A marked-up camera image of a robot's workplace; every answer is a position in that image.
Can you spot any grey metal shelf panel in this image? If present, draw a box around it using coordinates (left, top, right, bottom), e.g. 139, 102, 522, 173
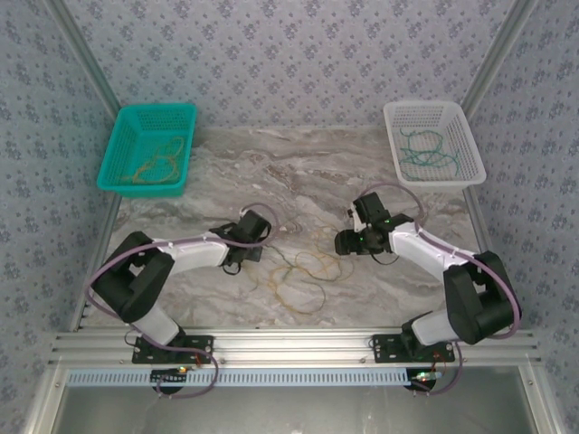
22, 365, 557, 434

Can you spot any black controller board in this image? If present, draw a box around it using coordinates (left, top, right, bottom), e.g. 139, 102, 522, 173
150, 368, 190, 391
408, 368, 443, 392

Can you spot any aluminium frame post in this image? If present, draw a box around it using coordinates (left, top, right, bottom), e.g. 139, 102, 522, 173
459, 0, 544, 118
44, 0, 123, 121

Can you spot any white plastic basket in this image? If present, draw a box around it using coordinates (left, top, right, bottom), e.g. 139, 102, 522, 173
383, 99, 488, 194

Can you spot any thin black right camera cable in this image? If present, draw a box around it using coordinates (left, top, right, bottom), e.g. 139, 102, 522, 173
369, 251, 400, 269

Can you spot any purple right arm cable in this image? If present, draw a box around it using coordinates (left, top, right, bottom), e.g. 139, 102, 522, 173
359, 182, 522, 397

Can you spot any teal plastic basket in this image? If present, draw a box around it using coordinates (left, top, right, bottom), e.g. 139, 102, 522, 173
97, 102, 199, 200

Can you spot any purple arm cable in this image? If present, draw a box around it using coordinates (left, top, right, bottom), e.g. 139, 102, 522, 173
85, 203, 281, 400
359, 182, 522, 397

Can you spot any light blue slotted cable duct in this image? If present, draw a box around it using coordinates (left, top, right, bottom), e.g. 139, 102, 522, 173
67, 366, 411, 388

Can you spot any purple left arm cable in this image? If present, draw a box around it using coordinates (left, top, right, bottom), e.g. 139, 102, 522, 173
85, 203, 281, 400

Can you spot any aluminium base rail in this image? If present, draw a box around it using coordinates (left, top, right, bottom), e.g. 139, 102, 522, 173
49, 328, 542, 367

